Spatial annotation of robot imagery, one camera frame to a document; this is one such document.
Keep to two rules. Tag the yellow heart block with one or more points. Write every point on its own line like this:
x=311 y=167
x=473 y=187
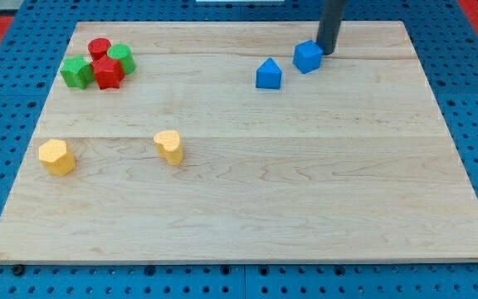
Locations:
x=169 y=146

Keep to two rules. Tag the blue triangle block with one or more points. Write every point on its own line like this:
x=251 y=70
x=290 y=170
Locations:
x=269 y=75

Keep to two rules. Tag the light wooden board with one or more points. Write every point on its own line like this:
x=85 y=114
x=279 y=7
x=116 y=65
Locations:
x=351 y=163

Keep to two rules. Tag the blue cube block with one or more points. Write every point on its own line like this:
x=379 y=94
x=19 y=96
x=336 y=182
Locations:
x=307 y=56

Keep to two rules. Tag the red star block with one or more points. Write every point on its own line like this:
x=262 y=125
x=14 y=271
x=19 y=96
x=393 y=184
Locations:
x=108 y=72

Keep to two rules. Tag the green cylinder block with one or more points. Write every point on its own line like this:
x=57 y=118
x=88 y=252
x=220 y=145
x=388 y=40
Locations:
x=123 y=54

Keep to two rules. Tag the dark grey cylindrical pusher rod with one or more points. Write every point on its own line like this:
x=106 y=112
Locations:
x=329 y=25

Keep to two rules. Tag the red cylinder block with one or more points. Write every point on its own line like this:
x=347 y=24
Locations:
x=98 y=47

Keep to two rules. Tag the green star block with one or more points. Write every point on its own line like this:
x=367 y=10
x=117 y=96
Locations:
x=77 y=72

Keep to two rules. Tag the yellow hexagon block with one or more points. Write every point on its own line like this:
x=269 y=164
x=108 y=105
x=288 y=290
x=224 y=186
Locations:
x=57 y=157

